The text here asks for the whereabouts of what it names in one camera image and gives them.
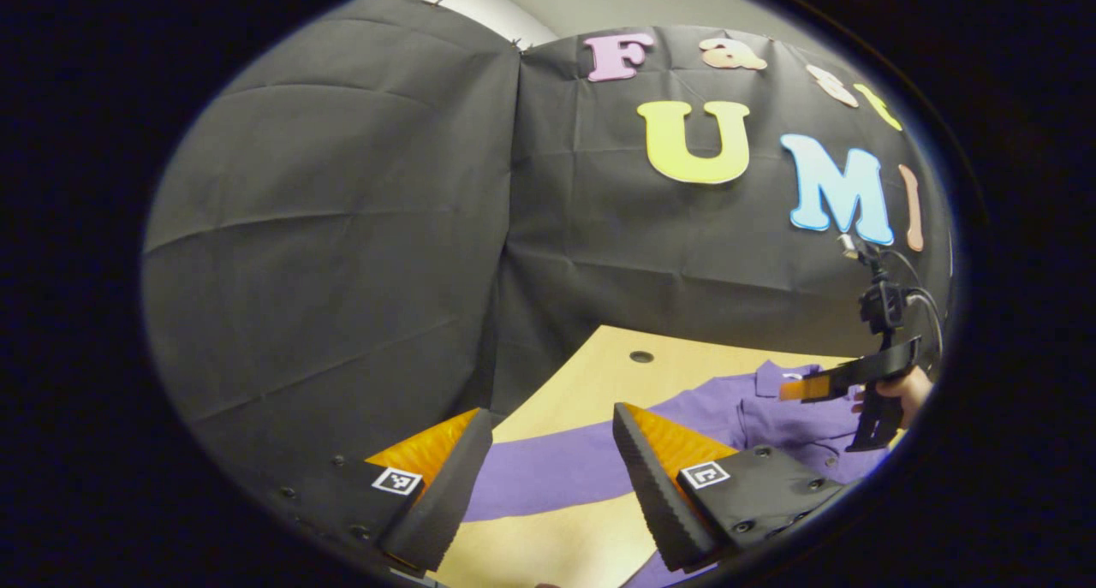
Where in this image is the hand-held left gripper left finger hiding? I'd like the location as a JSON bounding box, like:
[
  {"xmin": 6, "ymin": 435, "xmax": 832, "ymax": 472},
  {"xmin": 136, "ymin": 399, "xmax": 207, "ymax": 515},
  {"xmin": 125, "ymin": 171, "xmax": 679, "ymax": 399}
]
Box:
[{"xmin": 274, "ymin": 407, "xmax": 495, "ymax": 576}]

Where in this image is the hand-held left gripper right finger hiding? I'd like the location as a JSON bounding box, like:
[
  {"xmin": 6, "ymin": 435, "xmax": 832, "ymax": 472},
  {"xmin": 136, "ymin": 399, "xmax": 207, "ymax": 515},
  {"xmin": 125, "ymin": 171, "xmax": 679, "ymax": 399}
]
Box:
[{"xmin": 611, "ymin": 401, "xmax": 849, "ymax": 573}]

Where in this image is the purple collared knit shirt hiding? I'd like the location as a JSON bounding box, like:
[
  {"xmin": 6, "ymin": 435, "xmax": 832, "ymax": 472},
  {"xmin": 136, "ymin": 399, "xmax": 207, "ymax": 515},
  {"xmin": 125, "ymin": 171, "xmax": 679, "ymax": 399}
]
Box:
[{"xmin": 462, "ymin": 359, "xmax": 896, "ymax": 588}]

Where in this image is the black backdrop cloth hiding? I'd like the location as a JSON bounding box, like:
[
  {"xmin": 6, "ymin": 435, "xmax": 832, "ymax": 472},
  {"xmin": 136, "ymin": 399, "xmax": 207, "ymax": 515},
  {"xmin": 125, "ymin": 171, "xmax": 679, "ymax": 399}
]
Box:
[{"xmin": 141, "ymin": 0, "xmax": 956, "ymax": 486}]

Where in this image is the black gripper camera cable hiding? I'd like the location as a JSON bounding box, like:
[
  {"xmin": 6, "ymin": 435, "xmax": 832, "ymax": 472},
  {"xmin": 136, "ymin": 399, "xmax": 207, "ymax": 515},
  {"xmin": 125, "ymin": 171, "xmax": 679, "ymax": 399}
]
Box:
[{"xmin": 890, "ymin": 250, "xmax": 945, "ymax": 375}]

